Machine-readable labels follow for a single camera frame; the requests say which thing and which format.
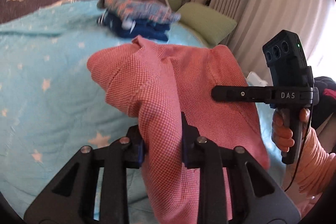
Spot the right forearm pink sleeve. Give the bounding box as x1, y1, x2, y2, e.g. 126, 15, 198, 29
294, 128, 335, 197

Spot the floral patterned folded garment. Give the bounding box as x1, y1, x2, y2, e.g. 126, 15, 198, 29
97, 0, 181, 30

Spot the right hand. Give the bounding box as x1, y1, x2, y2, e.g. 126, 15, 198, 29
272, 109, 310, 152

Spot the navy blue star garment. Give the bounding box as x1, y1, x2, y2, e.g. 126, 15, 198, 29
97, 11, 170, 42

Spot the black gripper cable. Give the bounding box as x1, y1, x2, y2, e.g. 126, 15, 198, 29
283, 104, 316, 192

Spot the pink knit garment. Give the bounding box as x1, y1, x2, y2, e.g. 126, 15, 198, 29
87, 37, 269, 223

